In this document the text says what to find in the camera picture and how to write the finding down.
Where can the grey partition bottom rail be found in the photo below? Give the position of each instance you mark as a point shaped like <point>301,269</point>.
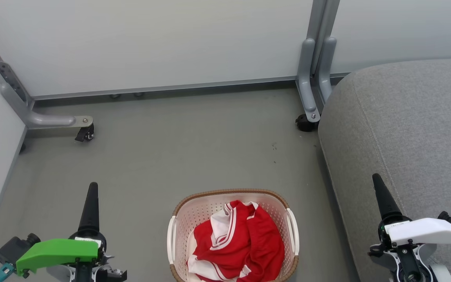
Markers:
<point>163,88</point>

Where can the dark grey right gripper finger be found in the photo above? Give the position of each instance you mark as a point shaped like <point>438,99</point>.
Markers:
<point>386,203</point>

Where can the grey curved partition leg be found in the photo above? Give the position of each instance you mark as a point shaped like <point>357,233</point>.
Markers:
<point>45,119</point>

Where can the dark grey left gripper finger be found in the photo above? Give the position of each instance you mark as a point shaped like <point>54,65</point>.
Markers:
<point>89,211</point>

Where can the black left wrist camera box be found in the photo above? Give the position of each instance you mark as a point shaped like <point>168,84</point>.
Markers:
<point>12,248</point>

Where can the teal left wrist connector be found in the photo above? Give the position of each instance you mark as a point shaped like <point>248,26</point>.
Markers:
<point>2,273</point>

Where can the black caster wheel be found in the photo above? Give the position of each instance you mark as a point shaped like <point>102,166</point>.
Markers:
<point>85,134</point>
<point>305,123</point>

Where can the white plastic laundry basket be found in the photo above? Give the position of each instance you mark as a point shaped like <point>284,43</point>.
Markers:
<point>202,207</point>

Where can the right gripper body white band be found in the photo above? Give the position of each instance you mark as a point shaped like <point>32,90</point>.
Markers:
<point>425,232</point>

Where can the grey fabric sofa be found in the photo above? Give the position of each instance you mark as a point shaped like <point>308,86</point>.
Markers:
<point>405,129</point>

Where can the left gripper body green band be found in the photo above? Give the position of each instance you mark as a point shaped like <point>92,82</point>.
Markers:
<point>61,250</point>

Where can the red and white garment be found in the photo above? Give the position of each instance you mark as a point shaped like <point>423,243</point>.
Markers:
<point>217,250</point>

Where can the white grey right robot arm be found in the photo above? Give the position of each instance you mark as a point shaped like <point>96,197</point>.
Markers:
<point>442,274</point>

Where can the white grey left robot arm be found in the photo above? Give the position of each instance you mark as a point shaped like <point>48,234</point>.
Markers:
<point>59,276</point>

